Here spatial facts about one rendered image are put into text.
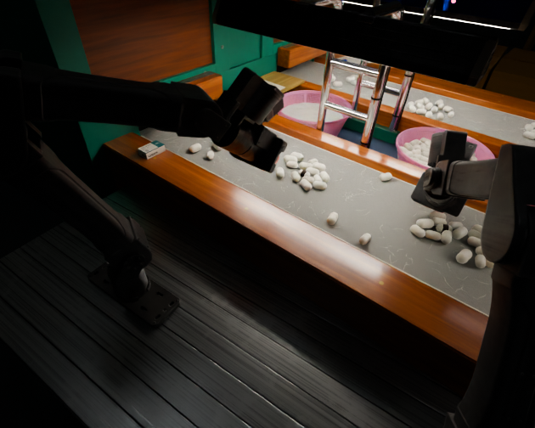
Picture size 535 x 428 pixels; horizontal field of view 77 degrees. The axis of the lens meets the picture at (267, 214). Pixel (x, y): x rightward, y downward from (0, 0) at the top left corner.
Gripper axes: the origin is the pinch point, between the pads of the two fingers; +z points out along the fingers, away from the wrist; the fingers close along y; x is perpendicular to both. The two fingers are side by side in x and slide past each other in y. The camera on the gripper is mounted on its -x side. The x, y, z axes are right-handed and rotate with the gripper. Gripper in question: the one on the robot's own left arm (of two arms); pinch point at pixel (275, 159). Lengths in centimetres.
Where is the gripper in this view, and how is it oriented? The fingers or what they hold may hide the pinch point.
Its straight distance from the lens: 72.9
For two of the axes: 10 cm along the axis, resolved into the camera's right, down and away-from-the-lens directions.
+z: 4.5, 1.0, 8.9
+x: -4.2, 9.0, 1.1
